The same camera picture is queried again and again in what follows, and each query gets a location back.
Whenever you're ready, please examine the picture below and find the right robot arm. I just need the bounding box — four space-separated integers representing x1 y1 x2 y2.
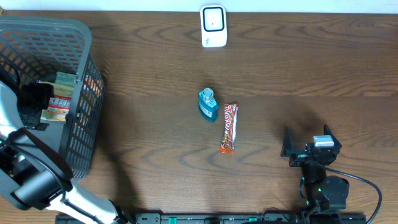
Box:
280 125 349 213

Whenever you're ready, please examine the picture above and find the yellow snack bag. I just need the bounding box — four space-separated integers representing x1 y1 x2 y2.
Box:
39 81 74 122

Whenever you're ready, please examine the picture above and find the light blue tissue pack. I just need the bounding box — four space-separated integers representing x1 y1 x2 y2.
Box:
55 72 78 88

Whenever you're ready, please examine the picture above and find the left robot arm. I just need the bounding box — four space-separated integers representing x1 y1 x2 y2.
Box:
1 75 135 223

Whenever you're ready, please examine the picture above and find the teal mouthwash bottle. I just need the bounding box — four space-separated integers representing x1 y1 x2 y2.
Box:
198 88 218 122

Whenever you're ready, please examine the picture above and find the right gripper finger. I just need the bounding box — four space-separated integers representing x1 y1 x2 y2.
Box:
323 124 340 145
280 128 294 157

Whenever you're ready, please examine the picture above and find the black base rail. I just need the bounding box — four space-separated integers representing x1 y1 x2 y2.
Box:
55 212 368 224

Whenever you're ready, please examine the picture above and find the red orange chocolate bar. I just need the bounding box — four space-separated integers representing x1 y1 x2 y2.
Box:
220 103 238 154

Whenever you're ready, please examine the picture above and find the white barcode scanner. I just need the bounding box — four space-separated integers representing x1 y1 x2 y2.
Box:
200 5 228 48

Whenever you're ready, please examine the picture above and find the grey plastic basket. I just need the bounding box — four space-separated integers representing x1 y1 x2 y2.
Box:
1 16 105 180

